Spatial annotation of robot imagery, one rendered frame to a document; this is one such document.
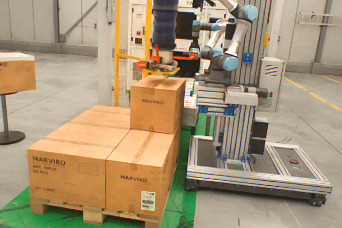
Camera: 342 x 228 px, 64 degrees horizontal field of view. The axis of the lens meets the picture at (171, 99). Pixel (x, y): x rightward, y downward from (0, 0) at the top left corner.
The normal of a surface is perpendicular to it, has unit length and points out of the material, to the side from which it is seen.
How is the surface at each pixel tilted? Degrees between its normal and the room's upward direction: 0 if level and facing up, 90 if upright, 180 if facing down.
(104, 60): 90
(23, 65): 90
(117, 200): 90
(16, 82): 90
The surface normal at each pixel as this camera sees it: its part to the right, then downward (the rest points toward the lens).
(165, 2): 0.05, 0.44
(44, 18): -0.11, 0.25
